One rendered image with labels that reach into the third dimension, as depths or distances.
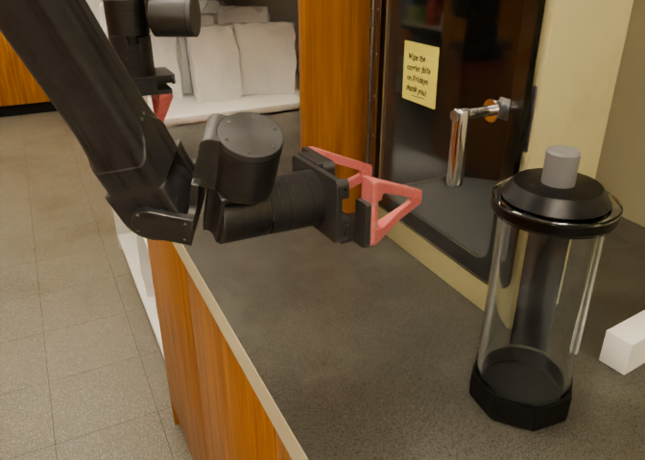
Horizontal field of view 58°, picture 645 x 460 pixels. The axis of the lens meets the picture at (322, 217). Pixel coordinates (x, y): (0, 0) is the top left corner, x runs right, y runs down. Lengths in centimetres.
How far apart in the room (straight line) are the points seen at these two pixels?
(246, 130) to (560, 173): 27
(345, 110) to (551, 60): 40
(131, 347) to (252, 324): 161
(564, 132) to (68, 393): 185
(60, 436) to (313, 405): 150
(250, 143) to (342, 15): 45
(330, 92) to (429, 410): 51
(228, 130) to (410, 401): 33
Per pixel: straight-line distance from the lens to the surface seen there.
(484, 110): 67
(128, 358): 228
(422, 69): 78
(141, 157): 51
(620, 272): 94
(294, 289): 80
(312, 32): 90
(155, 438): 196
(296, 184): 57
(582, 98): 69
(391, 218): 58
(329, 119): 94
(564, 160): 53
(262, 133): 50
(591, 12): 67
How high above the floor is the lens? 137
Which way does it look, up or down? 26 degrees down
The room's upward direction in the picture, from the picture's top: straight up
